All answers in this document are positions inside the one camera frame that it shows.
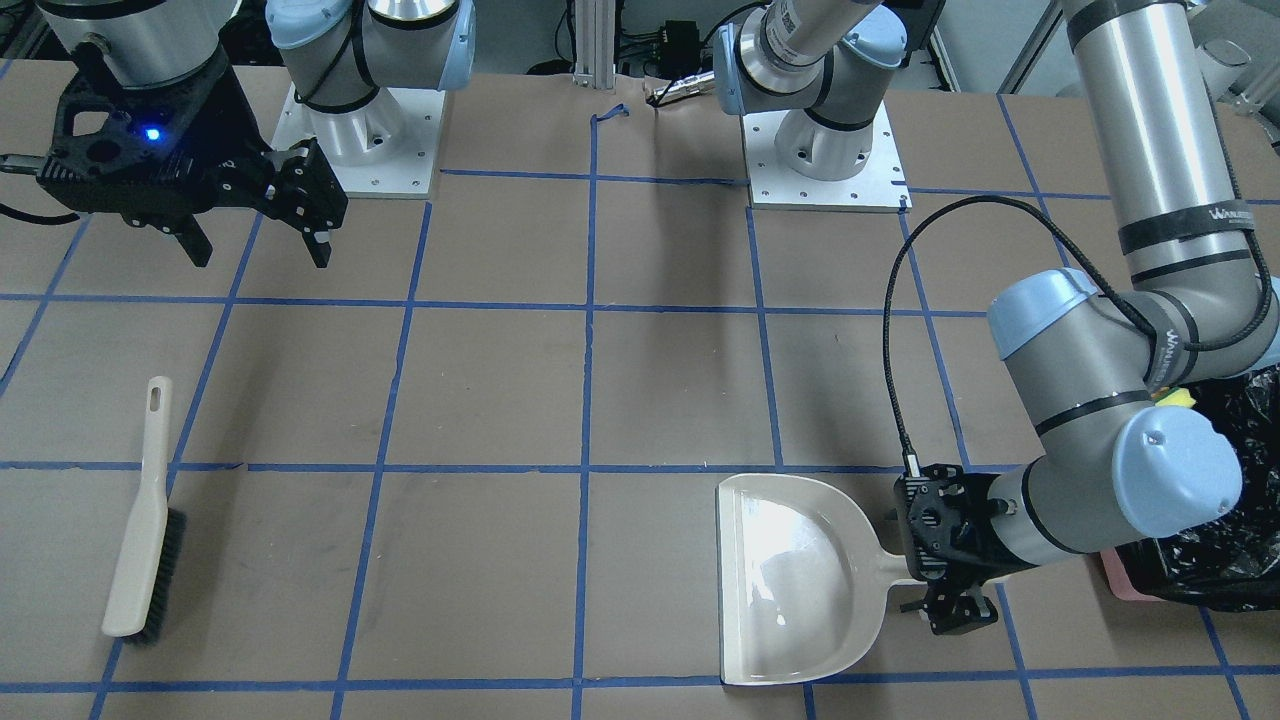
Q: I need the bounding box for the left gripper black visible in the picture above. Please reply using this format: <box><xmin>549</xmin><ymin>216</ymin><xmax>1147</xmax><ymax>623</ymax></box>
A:
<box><xmin>893</xmin><ymin>464</ymin><xmax>1032</xmax><ymax>635</ymax></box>

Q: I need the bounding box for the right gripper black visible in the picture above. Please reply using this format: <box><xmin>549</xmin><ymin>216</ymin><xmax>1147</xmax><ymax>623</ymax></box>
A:
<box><xmin>36</xmin><ymin>45</ymin><xmax>348</xmax><ymax>269</ymax></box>

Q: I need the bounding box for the beige plastic dustpan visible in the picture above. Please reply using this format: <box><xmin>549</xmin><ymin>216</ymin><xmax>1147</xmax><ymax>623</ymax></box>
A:
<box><xmin>716</xmin><ymin>473</ymin><xmax>914</xmax><ymax>687</ymax></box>

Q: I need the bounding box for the white hand brush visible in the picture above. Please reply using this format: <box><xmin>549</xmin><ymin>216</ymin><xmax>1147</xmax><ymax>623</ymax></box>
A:
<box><xmin>101</xmin><ymin>375</ymin><xmax>186</xmax><ymax>644</ymax></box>

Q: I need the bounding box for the yellow sponge piece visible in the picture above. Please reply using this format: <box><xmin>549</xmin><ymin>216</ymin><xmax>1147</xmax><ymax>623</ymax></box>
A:
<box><xmin>1152</xmin><ymin>387</ymin><xmax>1196</xmax><ymax>409</ymax></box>

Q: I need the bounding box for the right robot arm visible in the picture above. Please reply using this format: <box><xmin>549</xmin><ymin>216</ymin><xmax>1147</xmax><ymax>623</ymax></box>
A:
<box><xmin>3</xmin><ymin>1</ymin><xmax>477</xmax><ymax>268</ymax></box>

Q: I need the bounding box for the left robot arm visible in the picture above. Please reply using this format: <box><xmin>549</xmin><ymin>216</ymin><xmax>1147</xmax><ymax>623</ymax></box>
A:
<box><xmin>881</xmin><ymin>1</ymin><xmax>1277</xmax><ymax>635</ymax></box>

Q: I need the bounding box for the bin with black bag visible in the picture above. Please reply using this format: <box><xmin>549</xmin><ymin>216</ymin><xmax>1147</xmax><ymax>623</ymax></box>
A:
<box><xmin>1100</xmin><ymin>366</ymin><xmax>1279</xmax><ymax>612</ymax></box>

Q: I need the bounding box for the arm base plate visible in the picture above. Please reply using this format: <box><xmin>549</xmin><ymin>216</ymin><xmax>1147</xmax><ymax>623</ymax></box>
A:
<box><xmin>741</xmin><ymin>102</ymin><xmax>913</xmax><ymax>213</ymax></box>
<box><xmin>271</xmin><ymin>88</ymin><xmax>451</xmax><ymax>200</ymax></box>

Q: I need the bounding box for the aluminium frame post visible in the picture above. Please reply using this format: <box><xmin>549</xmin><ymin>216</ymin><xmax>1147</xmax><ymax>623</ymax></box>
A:
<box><xmin>570</xmin><ymin>0</ymin><xmax>620</xmax><ymax>94</ymax></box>

